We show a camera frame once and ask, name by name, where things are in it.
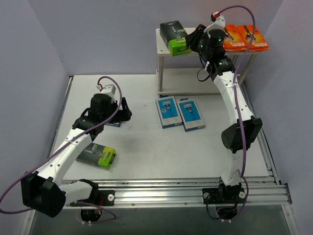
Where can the orange razor box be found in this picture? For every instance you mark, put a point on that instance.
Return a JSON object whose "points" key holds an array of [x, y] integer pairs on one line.
{"points": [[233, 41], [258, 41]]}

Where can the white two-tier shelf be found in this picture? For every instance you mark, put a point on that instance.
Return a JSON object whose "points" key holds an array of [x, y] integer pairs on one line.
{"points": [[181, 81]]}

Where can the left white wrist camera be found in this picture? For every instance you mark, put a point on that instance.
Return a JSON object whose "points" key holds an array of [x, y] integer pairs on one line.
{"points": [[108, 90]]}

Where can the blue razor box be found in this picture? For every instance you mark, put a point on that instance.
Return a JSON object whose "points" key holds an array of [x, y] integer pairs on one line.
{"points": [[114, 124], [168, 112], [190, 114]]}

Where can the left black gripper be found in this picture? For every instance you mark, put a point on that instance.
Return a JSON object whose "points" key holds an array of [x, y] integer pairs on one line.
{"points": [[121, 112]]}

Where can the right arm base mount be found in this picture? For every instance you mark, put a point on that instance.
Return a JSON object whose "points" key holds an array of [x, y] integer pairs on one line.
{"points": [[223, 205]]}

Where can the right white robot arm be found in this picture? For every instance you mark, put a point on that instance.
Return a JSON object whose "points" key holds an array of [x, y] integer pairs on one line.
{"points": [[244, 126]]}

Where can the black green razor box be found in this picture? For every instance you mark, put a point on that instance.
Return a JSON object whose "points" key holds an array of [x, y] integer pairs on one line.
{"points": [[97, 155], [173, 35]]}

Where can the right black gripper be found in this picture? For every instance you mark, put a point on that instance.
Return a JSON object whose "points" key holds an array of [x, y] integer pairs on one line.
{"points": [[194, 39]]}

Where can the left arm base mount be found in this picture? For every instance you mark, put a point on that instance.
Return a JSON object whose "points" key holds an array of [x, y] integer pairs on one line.
{"points": [[99, 214]]}

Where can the aluminium rail frame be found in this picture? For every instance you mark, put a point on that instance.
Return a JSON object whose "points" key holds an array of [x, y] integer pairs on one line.
{"points": [[162, 193]]}

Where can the orange razor box front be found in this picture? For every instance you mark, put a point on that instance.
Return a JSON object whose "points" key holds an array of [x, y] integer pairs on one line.
{"points": [[233, 41]]}

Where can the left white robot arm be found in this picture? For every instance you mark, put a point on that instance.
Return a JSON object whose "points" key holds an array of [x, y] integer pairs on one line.
{"points": [[42, 189]]}

